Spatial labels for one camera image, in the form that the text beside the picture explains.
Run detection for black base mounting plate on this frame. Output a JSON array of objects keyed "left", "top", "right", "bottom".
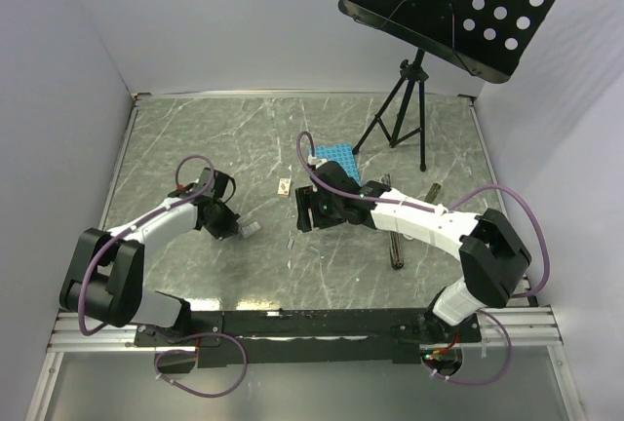
[{"left": 135, "top": 308, "right": 482, "bottom": 368}]

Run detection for aluminium frame rail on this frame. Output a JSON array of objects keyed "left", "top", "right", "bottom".
[{"left": 25, "top": 307, "right": 587, "bottom": 420}]

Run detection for black beige stapler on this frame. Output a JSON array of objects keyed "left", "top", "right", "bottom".
[{"left": 377, "top": 172, "right": 406, "bottom": 271}]

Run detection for grey staple strips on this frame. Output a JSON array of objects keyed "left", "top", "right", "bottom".
[{"left": 240, "top": 221, "right": 261, "bottom": 238}]

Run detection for black perforated music stand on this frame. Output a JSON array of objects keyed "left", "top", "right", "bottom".
[{"left": 338, "top": 0, "right": 556, "bottom": 147}]

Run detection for small staple box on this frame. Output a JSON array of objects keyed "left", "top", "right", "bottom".
[{"left": 277, "top": 177, "right": 292, "bottom": 197}]

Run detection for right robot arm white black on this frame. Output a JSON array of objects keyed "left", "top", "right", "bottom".
[{"left": 295, "top": 161, "right": 531, "bottom": 341}]

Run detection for blue studded building plate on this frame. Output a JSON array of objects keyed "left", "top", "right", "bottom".
[{"left": 315, "top": 143, "right": 362, "bottom": 185}]

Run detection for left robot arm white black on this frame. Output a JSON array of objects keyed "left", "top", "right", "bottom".
[{"left": 59, "top": 168, "right": 239, "bottom": 345}]

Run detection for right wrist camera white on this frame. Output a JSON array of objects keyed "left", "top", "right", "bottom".
[{"left": 307, "top": 155, "right": 328, "bottom": 169}]

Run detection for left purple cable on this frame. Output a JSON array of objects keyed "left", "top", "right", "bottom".
[{"left": 77, "top": 154, "right": 250, "bottom": 399}]

